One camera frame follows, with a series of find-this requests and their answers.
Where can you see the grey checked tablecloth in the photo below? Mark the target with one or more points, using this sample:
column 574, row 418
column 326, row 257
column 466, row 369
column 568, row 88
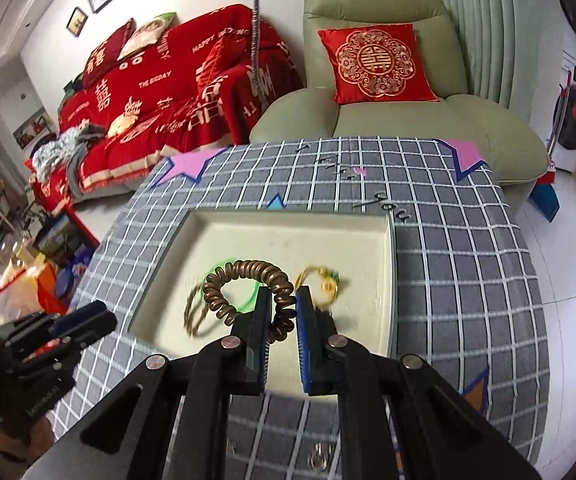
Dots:
column 467, row 288

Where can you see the red embroidered cushion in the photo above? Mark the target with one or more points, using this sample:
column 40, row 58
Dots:
column 376, row 63

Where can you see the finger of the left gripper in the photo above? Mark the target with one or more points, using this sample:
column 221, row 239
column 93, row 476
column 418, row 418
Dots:
column 85, row 325

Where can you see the small framed picture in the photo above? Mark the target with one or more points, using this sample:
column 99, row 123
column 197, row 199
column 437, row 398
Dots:
column 77, row 21

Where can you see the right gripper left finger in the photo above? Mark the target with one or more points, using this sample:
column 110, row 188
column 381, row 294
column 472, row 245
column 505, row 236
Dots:
column 253, row 330

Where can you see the green armchair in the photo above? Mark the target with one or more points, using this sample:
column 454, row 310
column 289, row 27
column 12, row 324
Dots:
column 514, row 152

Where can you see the right pink star sticker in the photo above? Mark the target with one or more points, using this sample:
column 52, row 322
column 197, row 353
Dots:
column 466, row 157

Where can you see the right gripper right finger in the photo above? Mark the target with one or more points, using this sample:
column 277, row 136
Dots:
column 320, row 372

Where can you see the red covered sofa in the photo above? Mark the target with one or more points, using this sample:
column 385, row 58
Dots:
column 193, row 88

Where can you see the left pink star sticker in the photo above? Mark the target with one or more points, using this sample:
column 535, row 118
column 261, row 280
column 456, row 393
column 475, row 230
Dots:
column 190, row 165

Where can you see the orange star sticker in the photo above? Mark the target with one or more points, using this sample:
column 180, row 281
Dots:
column 476, row 393

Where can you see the green plastic bangle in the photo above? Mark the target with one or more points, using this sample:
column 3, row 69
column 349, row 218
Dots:
column 241, row 293

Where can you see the lower washing machine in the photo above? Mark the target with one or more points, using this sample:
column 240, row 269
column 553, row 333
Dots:
column 564, row 152

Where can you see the green curtain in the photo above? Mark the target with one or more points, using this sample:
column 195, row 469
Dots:
column 499, row 39

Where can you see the pink star sticker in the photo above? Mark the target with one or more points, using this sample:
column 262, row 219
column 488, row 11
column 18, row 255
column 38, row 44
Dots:
column 190, row 165
column 466, row 157

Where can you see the blue photo box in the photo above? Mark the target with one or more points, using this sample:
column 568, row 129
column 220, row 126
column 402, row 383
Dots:
column 64, row 242

